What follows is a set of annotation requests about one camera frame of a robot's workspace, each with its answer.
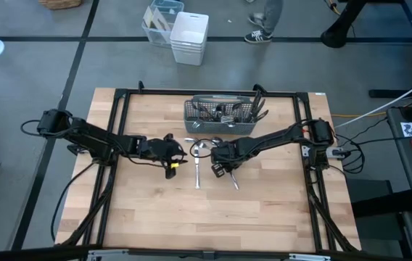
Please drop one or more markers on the dark grey desk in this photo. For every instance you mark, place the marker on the dark grey desk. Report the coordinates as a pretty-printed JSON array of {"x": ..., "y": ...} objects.
[{"x": 409, "y": 181}]

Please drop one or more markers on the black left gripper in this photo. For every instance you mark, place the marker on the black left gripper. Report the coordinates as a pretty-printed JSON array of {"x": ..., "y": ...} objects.
[{"x": 159, "y": 148}]

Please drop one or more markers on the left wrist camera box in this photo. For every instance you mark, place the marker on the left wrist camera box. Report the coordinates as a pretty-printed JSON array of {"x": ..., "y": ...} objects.
[{"x": 170, "y": 170}]

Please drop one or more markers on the grey power adapter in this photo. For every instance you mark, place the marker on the grey power adapter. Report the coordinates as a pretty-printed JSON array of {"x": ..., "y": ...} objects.
[{"x": 336, "y": 153}]

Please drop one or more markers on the clear plastic bin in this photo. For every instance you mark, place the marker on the clear plastic bin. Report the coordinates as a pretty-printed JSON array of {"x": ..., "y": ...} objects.
[{"x": 160, "y": 21}]

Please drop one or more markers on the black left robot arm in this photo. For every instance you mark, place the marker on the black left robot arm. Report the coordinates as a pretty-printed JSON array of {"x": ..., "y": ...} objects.
[{"x": 93, "y": 139}]

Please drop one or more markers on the white bin stack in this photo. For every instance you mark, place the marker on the white bin stack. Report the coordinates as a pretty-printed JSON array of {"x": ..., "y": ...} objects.
[{"x": 189, "y": 36}]

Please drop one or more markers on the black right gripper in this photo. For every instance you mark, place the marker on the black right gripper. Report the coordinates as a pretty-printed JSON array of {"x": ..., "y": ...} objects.
[{"x": 227, "y": 152}]

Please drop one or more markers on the black stand foot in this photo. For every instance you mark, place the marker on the black stand foot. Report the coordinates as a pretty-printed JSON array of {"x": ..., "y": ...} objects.
[{"x": 340, "y": 29}]

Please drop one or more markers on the person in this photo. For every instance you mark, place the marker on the person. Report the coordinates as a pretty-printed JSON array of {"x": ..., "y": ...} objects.
[{"x": 264, "y": 21}]

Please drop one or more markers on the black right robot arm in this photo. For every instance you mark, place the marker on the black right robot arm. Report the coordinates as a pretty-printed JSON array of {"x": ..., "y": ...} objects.
[{"x": 282, "y": 139}]

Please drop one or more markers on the black table frame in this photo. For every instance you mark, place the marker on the black table frame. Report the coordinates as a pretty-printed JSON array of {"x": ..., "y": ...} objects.
[{"x": 162, "y": 93}]

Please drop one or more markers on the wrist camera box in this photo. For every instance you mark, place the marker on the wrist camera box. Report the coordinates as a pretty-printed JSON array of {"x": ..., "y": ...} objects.
[
  {"x": 217, "y": 170},
  {"x": 170, "y": 170}
]

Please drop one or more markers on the steel fork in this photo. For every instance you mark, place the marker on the steel fork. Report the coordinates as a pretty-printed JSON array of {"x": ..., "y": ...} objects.
[
  {"x": 227, "y": 119},
  {"x": 206, "y": 110}
]

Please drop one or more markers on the wicker basket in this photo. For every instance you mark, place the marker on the wicker basket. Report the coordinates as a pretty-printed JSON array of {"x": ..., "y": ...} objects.
[{"x": 61, "y": 3}]

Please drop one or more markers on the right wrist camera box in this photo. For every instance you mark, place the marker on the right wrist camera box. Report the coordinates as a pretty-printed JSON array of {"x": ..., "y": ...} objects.
[{"x": 217, "y": 170}]

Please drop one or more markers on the black stool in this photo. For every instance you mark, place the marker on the black stool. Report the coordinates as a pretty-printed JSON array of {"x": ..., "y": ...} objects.
[{"x": 373, "y": 195}]

